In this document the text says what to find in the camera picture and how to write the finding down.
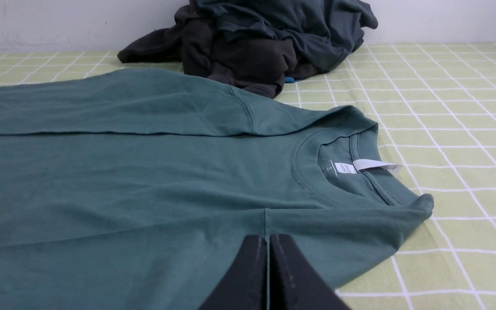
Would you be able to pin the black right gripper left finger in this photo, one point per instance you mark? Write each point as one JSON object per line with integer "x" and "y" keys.
{"x": 244, "y": 286}

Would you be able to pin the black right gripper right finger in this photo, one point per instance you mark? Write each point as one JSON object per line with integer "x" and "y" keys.
{"x": 294, "y": 283}

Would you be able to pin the green long-sleeved shirt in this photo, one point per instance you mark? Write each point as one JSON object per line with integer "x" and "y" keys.
{"x": 134, "y": 190}

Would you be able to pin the dark grey crumpled garment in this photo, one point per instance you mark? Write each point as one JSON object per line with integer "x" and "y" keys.
{"x": 257, "y": 65}

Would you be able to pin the green checked tablecloth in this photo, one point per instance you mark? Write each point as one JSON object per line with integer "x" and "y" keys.
{"x": 435, "y": 106}

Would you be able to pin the dark teal crumpled garment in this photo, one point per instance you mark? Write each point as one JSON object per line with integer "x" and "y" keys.
{"x": 325, "y": 32}

